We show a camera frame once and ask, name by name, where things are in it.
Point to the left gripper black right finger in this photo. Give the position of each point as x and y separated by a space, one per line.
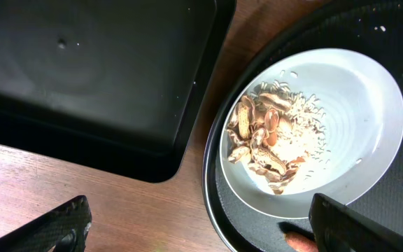
338 228

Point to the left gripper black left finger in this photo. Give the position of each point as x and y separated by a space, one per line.
64 228

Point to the orange carrot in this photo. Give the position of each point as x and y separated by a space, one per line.
300 243

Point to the light grey plate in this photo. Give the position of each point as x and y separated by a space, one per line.
362 111

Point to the food scraps and rice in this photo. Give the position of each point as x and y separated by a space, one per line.
275 133

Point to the black rectangular tray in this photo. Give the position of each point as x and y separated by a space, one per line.
115 85

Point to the round black tray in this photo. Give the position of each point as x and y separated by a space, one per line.
374 28

